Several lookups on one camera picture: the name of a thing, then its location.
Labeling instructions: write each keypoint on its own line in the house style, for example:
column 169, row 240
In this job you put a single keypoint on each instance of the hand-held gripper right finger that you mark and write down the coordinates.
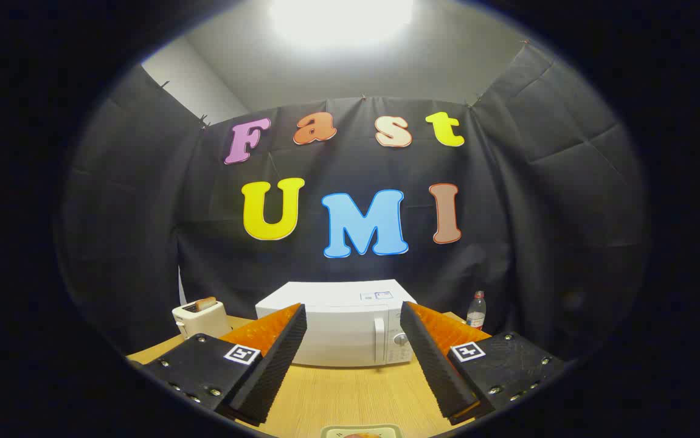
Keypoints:
column 441, row 371

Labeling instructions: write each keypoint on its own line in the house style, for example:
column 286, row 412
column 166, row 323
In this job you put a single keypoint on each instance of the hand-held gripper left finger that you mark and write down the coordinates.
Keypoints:
column 270, row 371

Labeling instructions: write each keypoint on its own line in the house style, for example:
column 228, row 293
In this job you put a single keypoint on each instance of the white microwave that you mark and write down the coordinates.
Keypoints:
column 343, row 328

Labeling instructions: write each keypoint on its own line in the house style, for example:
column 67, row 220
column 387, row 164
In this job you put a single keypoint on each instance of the round bread bun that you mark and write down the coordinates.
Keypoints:
column 360, row 435

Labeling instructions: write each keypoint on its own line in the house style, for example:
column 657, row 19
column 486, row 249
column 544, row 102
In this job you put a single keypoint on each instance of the clear plastic water bottle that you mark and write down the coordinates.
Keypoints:
column 476, row 315

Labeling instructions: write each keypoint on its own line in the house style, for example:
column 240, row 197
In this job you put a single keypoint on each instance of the cream toaster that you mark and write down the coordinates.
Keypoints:
column 204, row 321

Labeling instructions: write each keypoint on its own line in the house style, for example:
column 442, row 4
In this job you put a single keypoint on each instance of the cream square plate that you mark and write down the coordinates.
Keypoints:
column 331, row 432

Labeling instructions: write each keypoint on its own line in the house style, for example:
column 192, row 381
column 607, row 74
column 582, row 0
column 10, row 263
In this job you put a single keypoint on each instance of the toast slice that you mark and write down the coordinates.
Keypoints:
column 206, row 302

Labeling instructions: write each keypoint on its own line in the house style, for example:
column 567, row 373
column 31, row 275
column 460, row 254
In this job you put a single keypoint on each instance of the ceiling light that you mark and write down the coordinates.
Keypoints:
column 340, row 18

